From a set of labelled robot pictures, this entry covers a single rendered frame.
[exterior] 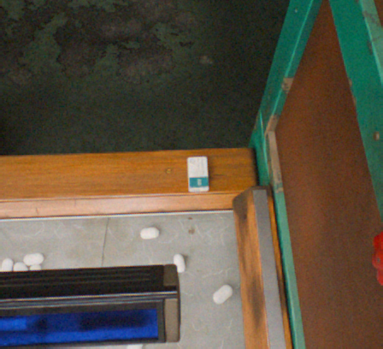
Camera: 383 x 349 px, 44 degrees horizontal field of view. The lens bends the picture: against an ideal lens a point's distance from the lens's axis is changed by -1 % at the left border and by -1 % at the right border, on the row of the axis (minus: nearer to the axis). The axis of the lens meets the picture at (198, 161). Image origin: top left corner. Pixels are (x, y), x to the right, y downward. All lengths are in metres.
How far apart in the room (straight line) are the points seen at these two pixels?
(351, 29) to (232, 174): 0.49
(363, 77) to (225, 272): 0.51
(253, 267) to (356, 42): 0.42
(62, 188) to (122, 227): 0.13
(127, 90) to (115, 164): 1.03
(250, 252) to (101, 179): 0.31
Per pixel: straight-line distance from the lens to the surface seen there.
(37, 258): 0.87
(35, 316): 0.49
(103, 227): 0.88
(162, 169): 0.88
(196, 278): 0.84
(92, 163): 0.90
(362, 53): 0.43
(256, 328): 0.74
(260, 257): 0.74
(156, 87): 1.90
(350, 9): 0.46
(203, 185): 0.85
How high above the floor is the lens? 1.57
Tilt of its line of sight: 64 degrees down
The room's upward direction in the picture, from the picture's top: 5 degrees clockwise
